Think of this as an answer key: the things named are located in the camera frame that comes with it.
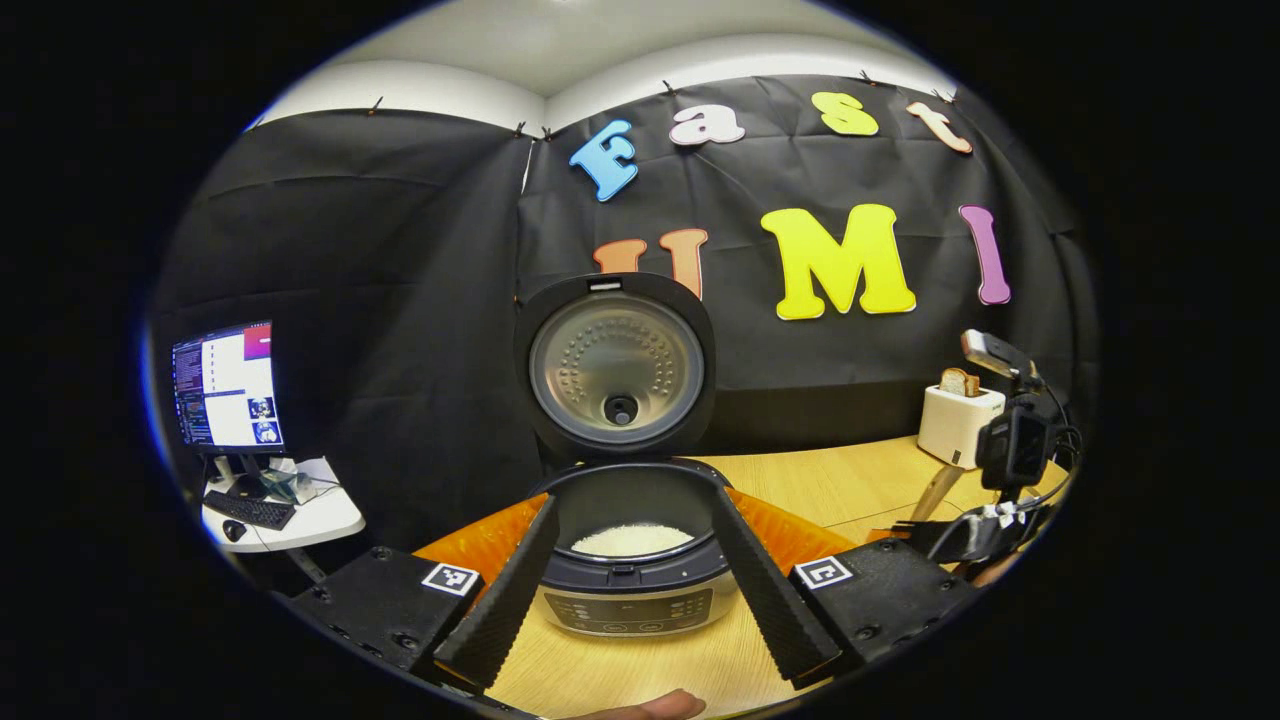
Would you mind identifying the black backdrop cloth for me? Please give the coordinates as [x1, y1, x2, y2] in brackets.
[150, 72, 1101, 561]

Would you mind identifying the white side table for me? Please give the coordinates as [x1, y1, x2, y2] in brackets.
[200, 455, 366, 554]

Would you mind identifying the black silver rice cooker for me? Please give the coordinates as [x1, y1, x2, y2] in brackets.
[513, 272, 743, 638]

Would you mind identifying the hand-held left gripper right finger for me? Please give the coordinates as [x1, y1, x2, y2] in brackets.
[712, 485, 976, 691]

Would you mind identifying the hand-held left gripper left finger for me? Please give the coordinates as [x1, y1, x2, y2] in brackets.
[290, 493, 561, 693]

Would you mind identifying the clear plastic bag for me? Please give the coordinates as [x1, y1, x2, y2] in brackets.
[262, 465, 311, 504]

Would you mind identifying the black keyboard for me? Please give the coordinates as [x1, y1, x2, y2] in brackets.
[203, 489, 297, 531]

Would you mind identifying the white rice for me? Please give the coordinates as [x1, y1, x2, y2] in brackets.
[570, 523, 696, 558]

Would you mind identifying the computer monitor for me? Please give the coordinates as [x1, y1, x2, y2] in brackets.
[170, 320, 286, 479]

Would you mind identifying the white toaster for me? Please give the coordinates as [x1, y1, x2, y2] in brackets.
[917, 385, 1006, 471]

